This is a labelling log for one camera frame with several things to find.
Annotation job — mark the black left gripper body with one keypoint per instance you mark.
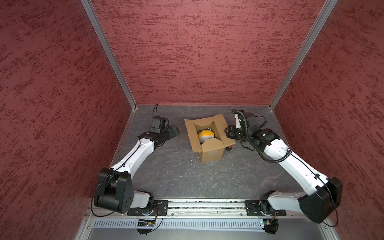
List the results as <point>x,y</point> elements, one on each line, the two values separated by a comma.
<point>168,133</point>

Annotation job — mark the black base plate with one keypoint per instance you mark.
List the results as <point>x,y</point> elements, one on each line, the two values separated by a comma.
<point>262,209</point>
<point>157,208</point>

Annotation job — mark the yellow white object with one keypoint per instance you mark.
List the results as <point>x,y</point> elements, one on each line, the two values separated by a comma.
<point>205,134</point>

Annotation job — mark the aluminium left corner post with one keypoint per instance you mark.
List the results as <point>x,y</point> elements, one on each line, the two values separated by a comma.
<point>97,26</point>

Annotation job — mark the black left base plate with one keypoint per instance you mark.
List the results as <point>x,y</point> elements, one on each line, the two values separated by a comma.
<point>157,208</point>

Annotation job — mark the controller board with wires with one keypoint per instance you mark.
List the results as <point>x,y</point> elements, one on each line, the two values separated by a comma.
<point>271,226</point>
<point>145,227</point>

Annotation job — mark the aluminium corner post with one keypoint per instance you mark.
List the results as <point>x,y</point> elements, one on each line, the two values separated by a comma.
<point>317,26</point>
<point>97,26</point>

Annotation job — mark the aluminium front rail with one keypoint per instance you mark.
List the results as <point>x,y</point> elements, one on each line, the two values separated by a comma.
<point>215,208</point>

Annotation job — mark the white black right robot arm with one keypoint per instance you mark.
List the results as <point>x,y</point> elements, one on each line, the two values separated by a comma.
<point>320,196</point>

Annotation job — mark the white slotted cable duct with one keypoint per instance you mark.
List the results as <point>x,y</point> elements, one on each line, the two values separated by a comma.
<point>195,224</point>

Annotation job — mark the aluminium right corner post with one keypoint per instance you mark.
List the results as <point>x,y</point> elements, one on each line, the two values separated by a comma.
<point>317,26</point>

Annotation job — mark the right controller board with wires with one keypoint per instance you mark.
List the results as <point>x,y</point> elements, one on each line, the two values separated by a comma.
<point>271,226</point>

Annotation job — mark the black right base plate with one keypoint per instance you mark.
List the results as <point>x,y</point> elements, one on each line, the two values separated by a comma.
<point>262,209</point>

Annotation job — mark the left controller board with wires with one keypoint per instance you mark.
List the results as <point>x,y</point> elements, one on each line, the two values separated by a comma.
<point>145,227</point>

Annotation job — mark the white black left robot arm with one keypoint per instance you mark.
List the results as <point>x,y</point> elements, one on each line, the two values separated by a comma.
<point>114,190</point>

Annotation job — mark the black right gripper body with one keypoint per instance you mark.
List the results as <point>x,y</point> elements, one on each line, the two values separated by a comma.
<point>238,133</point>

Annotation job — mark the brown cardboard express box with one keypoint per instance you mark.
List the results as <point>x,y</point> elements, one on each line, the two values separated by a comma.
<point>212,149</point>

